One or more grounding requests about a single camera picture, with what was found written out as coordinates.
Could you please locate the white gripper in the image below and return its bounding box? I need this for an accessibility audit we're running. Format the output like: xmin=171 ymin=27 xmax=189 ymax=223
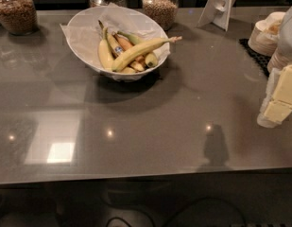
xmin=257 ymin=64 xmax=292 ymax=128

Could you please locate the black mesh mat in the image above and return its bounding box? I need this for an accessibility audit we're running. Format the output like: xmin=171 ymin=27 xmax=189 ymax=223
xmin=239 ymin=39 xmax=270 ymax=78

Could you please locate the left yellow banana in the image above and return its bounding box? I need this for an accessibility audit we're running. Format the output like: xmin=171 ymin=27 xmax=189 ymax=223
xmin=98 ymin=27 xmax=114 ymax=71

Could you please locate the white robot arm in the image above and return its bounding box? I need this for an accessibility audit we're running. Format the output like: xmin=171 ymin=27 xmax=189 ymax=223
xmin=257 ymin=7 xmax=292 ymax=128

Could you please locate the glass jar of grains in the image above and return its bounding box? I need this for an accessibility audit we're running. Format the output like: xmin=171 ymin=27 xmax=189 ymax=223
xmin=0 ymin=0 xmax=38 ymax=35
xmin=141 ymin=0 xmax=179 ymax=30

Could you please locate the orange-tinted middle banana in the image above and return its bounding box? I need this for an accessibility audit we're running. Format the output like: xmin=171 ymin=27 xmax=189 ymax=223
xmin=112 ymin=32 xmax=145 ymax=72

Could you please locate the large top yellow banana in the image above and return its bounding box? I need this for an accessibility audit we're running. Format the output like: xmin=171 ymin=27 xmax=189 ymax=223
xmin=112 ymin=36 xmax=182 ymax=72

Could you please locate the white oval bowl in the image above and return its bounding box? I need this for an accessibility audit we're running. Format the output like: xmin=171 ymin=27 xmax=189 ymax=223
xmin=65 ymin=5 xmax=170 ymax=82

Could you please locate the black floor cable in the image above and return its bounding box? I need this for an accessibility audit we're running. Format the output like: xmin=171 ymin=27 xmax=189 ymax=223
xmin=105 ymin=196 xmax=248 ymax=227

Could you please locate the left glass jar of grains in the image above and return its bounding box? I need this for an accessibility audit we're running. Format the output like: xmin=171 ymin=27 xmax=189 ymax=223
xmin=0 ymin=0 xmax=38 ymax=35

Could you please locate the banana with blue sticker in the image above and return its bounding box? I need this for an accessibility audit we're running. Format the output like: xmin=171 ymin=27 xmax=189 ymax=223
xmin=98 ymin=21 xmax=139 ymax=73

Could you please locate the right glass jar of grains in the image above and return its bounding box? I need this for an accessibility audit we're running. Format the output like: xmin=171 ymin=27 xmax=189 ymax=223
xmin=141 ymin=0 xmax=179 ymax=30

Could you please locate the white folded card stand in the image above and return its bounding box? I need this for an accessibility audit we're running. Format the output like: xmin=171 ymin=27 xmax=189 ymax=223
xmin=198 ymin=0 xmax=236 ymax=31

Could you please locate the white paper bowl liner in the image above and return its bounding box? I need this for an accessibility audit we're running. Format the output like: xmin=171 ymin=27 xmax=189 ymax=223
xmin=60 ymin=2 xmax=171 ymax=81

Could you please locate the green-tipped right banana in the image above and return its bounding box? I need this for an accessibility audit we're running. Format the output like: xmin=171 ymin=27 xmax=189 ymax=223
xmin=116 ymin=31 xmax=158 ymax=67

